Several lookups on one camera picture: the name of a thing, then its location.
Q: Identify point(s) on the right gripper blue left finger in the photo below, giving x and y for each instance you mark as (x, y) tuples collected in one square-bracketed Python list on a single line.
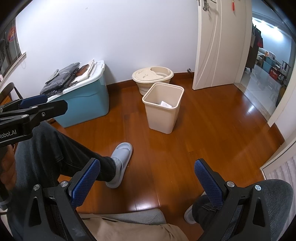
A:
[(82, 181)]

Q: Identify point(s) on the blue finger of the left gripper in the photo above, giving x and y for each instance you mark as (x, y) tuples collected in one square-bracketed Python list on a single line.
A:
[(33, 101)]

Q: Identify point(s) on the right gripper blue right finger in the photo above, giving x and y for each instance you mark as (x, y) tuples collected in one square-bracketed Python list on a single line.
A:
[(211, 182)]

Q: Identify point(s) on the beige plastic trash bin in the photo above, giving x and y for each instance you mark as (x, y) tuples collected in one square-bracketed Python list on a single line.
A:
[(162, 119)]

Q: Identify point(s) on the person's left hand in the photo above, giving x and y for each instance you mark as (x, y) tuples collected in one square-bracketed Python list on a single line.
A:
[(8, 169)]

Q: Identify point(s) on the black folded clothes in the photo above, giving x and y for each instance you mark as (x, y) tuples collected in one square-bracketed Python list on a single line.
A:
[(60, 79)]

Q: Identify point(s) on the right grey slipper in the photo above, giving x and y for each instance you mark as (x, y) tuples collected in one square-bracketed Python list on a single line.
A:
[(188, 215)]

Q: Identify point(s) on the grey slipper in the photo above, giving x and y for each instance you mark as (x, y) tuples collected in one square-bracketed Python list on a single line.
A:
[(188, 215), (121, 157)]

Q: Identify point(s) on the left grey slipper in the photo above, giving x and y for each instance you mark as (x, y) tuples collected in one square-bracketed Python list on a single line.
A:
[(121, 157)]

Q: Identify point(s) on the blue plastic storage box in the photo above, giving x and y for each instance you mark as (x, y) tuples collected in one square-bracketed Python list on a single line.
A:
[(84, 104)]

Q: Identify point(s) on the white cabinet edge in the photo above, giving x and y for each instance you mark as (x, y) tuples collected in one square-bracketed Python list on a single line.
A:
[(284, 153)]

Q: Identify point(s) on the white storage box lid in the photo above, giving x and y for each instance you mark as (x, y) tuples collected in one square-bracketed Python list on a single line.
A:
[(94, 73)]

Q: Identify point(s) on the cream round lidded bucket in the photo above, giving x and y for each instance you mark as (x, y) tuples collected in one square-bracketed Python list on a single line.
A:
[(146, 77)]

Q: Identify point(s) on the white door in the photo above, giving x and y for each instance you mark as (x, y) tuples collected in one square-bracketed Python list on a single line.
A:
[(224, 35)]

